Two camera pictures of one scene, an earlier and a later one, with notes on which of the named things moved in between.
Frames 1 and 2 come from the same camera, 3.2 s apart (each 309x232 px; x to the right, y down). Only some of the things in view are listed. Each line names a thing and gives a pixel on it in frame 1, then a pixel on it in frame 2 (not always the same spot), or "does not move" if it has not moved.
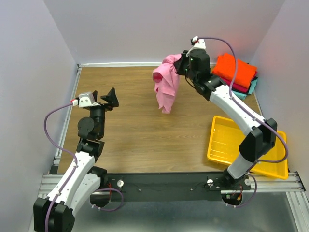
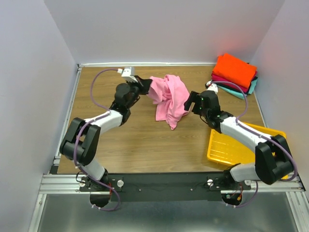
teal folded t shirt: x=252 y=90 does not move
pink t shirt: x=166 y=76 → x=170 y=94
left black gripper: x=111 y=97 → x=143 y=84
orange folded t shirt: x=243 y=73 does not move
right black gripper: x=179 y=63 → x=194 y=96
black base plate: x=170 y=186 does not move
